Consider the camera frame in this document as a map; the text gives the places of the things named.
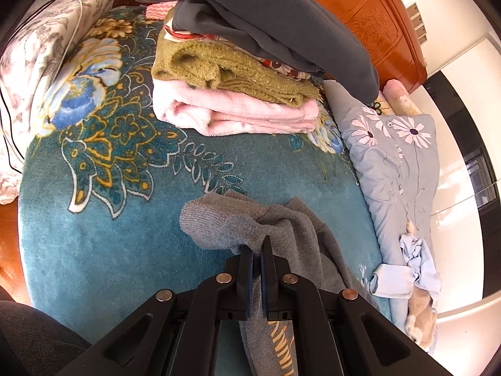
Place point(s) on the teal floral blanket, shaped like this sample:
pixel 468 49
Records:
pixel 129 188

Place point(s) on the pink zigzag cloth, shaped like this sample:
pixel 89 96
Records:
pixel 159 9

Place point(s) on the light blue cloth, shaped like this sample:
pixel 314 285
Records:
pixel 415 272

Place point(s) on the red patterned garment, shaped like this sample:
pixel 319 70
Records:
pixel 188 36

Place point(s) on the wooden headboard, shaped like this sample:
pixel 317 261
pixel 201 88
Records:
pixel 372 19

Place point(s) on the pink floral pillow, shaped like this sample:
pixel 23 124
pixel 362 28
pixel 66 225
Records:
pixel 399 98

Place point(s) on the grey floral quilt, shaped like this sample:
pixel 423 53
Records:
pixel 395 172

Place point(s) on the white grey floral pillow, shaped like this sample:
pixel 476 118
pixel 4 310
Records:
pixel 35 58

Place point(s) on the dark grey fleece garment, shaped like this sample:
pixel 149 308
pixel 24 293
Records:
pixel 274 11

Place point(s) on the pink fleece garment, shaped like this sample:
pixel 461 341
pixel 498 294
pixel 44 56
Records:
pixel 235 111

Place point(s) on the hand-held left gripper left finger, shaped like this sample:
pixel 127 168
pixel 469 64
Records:
pixel 244 278

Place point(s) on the olive green knit sweater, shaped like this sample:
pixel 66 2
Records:
pixel 231 68

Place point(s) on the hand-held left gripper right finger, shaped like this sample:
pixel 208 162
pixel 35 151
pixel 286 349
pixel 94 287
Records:
pixel 267 278

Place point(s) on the grey sweater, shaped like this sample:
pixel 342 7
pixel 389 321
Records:
pixel 274 235

